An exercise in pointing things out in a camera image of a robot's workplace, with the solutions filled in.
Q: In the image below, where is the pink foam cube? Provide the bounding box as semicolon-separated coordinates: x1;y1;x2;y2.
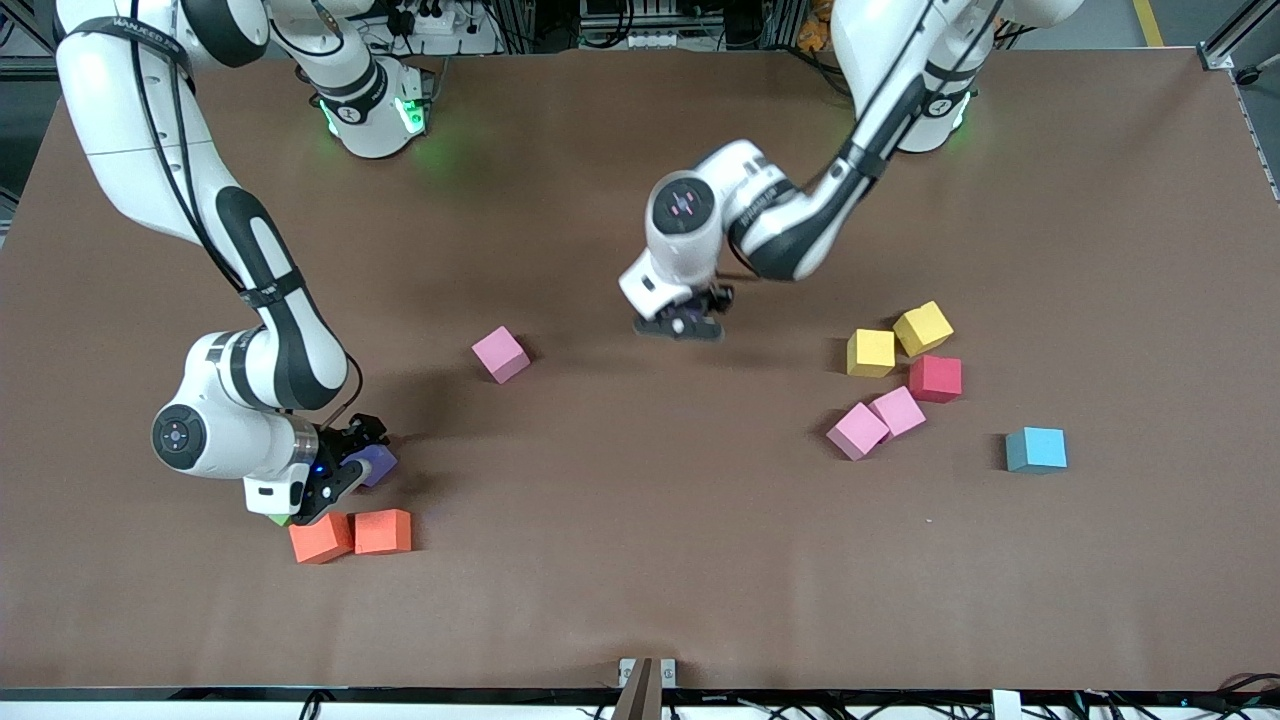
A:
471;325;532;386
826;402;891;462
868;385;928;439

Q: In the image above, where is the aluminium frame profile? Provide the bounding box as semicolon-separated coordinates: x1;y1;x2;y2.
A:
1198;0;1280;73

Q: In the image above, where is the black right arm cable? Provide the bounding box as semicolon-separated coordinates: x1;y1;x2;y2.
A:
338;352;367;431

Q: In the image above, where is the aluminium table edge rail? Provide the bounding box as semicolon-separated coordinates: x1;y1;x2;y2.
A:
1230;75;1280;201

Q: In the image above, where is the brown camera stand post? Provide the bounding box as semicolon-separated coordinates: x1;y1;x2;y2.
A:
612;657;664;720

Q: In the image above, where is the white power strip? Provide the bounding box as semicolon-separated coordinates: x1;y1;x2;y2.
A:
600;28;693;51
385;0;501;56

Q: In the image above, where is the orange foam cube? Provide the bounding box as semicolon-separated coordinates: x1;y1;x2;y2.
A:
288;510;355;566
353;508;414;556

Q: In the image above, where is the blue foam cube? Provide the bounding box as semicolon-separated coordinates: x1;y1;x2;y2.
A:
1004;426;1069;475

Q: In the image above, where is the red foam cube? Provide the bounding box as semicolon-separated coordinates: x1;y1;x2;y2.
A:
908;354;964;404

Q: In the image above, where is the yellow foam cube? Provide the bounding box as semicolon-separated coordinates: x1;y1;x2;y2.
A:
846;328;897;379
892;300;955;359

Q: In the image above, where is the brown table cover sheet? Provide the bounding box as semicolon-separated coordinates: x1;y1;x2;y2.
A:
0;48;1280;693

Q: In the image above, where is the pile of orange objects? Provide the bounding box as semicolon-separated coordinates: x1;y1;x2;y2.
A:
795;0;836;51

